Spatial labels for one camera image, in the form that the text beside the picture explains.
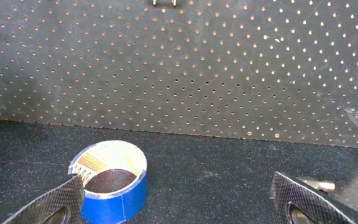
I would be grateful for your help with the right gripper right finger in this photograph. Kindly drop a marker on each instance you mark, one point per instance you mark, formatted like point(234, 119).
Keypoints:
point(300, 196)

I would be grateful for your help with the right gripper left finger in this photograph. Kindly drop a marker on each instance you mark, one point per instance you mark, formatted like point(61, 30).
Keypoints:
point(61, 196)

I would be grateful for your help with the roll of blue tape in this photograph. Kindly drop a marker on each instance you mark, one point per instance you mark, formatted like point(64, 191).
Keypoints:
point(117, 208)

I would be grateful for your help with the black pegboard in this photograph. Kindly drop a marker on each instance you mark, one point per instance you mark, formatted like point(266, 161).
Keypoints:
point(179, 62)

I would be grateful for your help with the metal hook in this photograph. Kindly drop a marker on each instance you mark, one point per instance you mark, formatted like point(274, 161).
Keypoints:
point(174, 3)

